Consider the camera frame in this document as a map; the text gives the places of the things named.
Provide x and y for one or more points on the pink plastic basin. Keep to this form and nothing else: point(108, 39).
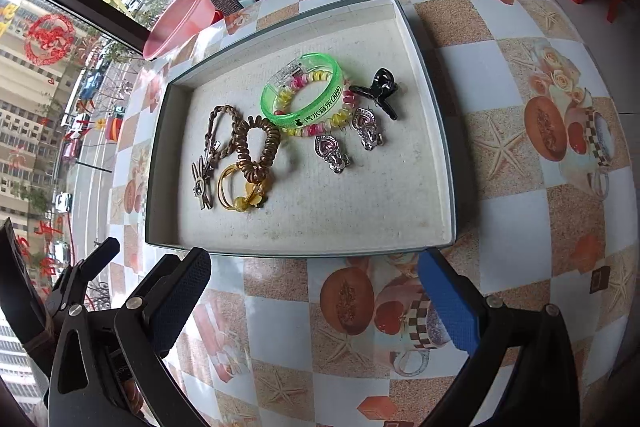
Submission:
point(180, 22)

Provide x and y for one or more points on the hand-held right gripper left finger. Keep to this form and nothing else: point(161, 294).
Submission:
point(182, 297)

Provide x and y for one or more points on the black claw hair clip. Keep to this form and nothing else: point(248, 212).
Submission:
point(380, 89)

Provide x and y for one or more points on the green translucent bangle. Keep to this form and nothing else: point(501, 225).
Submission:
point(320, 112)

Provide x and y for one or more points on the silver heart earring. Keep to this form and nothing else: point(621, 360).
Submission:
point(330, 152)
point(365, 127)

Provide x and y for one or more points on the silver metal hair clip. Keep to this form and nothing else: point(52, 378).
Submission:
point(201, 187)

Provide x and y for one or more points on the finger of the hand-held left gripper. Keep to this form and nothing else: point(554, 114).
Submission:
point(92, 267)

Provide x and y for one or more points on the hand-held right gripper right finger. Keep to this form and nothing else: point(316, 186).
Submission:
point(450, 302)

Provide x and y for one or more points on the white shallow tray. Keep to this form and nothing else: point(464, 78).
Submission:
point(350, 207)

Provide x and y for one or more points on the red paper-cut window decoration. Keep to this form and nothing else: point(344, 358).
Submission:
point(50, 39)

